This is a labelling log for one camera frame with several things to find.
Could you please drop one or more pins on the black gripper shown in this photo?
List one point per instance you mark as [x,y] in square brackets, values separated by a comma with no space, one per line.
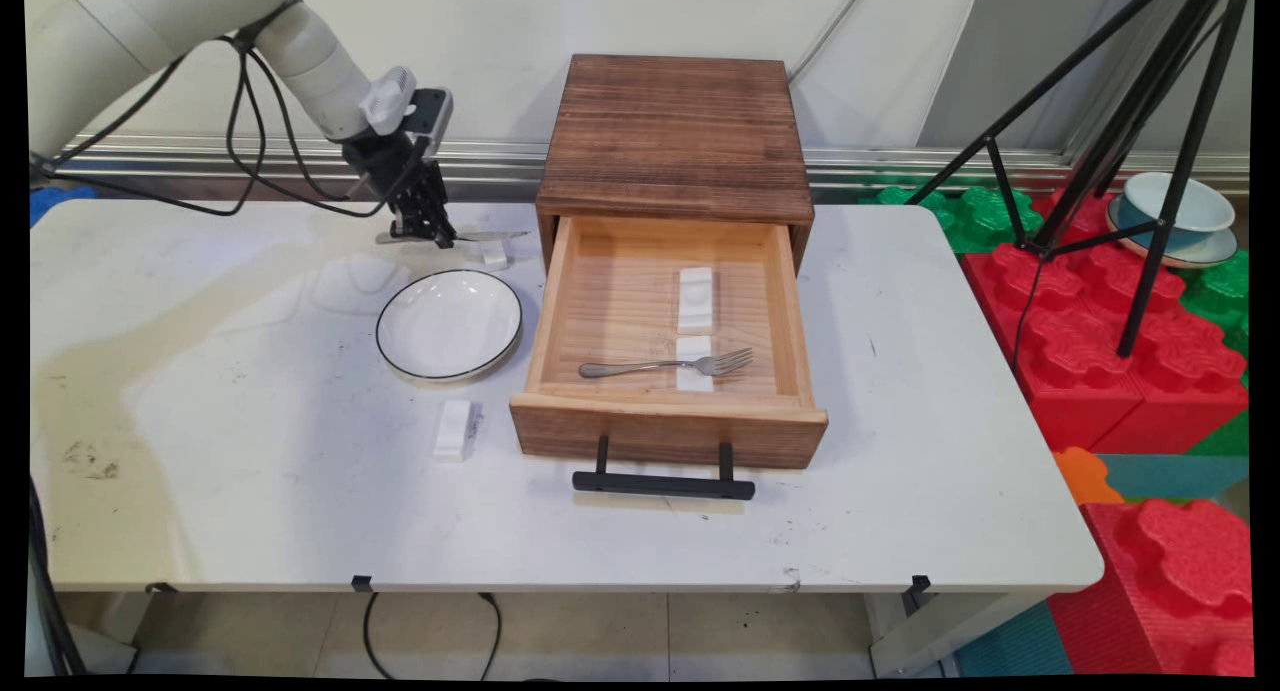
[390,161]

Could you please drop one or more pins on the serrated steel table knife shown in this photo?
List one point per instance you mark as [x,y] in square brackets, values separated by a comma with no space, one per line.
[495,236]

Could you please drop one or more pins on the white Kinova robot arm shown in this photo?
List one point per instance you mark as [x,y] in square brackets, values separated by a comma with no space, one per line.
[310,66]

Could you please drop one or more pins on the white ceramic cutlery rest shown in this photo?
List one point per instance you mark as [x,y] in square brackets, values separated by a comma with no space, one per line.
[696,296]
[494,256]
[453,431]
[694,379]

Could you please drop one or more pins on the white plate with dark rim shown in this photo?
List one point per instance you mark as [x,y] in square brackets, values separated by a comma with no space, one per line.
[450,326]

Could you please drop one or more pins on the light wooden drawer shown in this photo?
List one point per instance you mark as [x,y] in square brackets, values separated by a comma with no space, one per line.
[620,311]

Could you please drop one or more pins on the steel fork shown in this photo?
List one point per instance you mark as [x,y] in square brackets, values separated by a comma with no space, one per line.
[640,367]

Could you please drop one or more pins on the dark wooden drawer cabinet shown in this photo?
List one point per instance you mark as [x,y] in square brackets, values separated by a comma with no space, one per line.
[675,131]

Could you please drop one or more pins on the blue foam block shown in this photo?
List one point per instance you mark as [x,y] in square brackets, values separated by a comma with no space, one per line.
[60,203]

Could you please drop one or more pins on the green foam block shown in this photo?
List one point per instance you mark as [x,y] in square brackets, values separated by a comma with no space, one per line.
[965,221]

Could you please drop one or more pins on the white table leg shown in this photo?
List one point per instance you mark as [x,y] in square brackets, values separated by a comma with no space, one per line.
[930,636]

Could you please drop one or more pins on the large red foam block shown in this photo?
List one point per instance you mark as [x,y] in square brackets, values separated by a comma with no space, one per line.
[1090,341]

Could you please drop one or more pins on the orange foam block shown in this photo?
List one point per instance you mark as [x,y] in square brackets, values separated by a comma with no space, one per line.
[1085,476]

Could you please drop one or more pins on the light blue bowl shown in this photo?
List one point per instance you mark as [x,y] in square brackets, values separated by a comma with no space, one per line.
[1190,206]

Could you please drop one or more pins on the light blue saucer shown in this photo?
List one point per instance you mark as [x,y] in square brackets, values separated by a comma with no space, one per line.
[1200,256]

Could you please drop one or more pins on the teal foam mat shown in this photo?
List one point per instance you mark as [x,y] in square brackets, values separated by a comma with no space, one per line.
[1180,476]

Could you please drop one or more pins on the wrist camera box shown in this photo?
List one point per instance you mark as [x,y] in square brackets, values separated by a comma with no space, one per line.
[432,113]

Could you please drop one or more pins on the metal wall rail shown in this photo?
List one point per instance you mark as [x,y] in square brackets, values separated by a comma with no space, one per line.
[900,166]

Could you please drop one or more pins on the black camera tripod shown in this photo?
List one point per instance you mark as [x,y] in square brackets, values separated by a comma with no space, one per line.
[1160,121]

